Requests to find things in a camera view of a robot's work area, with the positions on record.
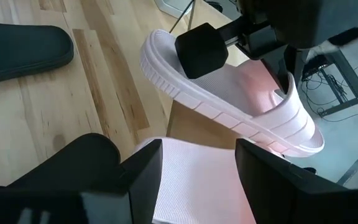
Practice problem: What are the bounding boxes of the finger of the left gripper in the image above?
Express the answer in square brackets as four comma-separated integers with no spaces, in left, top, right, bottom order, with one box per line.
[259,51,298,94]

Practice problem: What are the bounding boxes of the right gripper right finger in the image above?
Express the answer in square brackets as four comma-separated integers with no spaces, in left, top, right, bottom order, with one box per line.
[234,138,358,224]

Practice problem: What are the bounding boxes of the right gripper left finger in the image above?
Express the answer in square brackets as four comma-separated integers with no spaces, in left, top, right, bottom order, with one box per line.
[0,138,163,224]

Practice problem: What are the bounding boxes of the pink slide sandal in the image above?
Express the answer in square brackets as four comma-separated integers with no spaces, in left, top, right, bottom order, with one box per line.
[139,29,325,158]
[134,136,257,224]

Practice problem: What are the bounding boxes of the white hexagonal plant pot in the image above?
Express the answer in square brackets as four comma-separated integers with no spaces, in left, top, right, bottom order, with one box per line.
[153,0,195,19]

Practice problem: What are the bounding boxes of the tangled floor cables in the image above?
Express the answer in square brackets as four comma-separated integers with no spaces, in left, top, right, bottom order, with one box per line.
[301,55,358,123]

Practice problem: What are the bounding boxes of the grey metal desk frame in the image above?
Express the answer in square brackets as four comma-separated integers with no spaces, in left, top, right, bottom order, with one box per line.
[317,30,358,118]

